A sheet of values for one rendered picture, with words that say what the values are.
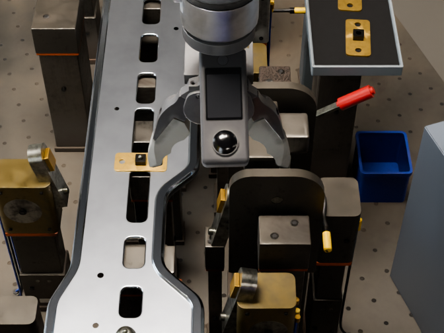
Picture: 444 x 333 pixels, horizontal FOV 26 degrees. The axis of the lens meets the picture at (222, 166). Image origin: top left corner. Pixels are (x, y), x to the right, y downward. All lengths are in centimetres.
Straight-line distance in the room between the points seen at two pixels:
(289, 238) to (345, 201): 14
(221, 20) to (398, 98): 124
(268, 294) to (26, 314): 35
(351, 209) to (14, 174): 51
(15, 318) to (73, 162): 62
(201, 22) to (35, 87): 126
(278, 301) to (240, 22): 51
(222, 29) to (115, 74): 81
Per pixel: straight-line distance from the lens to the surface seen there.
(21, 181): 149
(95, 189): 152
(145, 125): 162
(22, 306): 142
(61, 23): 176
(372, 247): 183
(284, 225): 132
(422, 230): 160
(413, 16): 341
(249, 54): 99
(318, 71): 147
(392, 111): 207
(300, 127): 138
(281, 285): 132
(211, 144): 92
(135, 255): 145
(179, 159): 155
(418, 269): 167
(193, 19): 90
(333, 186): 142
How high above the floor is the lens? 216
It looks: 49 degrees down
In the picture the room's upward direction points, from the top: straight up
